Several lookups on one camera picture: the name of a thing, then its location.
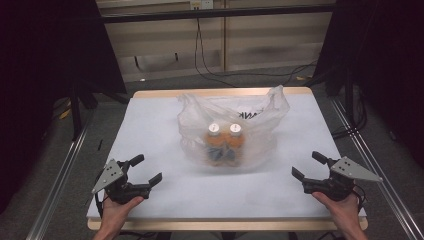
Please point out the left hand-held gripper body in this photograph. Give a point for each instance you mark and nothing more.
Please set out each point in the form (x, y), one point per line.
(120, 190)

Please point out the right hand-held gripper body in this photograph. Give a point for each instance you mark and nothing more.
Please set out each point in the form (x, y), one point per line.
(336, 185)

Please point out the orange drink bottle white cap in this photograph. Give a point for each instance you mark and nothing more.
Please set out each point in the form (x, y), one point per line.
(214, 141)
(235, 141)

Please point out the clear plastic bag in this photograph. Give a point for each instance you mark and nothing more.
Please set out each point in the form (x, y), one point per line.
(230, 110)

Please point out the person's left hand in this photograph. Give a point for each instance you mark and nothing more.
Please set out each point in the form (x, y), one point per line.
(116, 210)

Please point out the person's right hand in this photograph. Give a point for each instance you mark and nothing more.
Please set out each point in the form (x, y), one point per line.
(338, 208)

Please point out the small black stick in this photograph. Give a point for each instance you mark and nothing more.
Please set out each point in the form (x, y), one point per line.
(100, 144)

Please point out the wooden table with white top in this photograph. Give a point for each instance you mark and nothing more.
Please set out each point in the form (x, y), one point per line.
(213, 193)

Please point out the black metal stand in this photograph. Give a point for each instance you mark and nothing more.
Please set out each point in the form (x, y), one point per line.
(348, 100)
(75, 113)

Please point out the black curtain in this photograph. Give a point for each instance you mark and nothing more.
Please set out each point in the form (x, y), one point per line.
(40, 66)
(386, 66)

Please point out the black horizontal bar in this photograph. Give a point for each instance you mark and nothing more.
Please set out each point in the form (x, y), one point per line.
(216, 13)

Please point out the aluminium floor rail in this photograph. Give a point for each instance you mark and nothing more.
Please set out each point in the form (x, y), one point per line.
(56, 186)
(383, 186)

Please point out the white wall socket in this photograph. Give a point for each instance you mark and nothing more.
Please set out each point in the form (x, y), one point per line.
(201, 4)

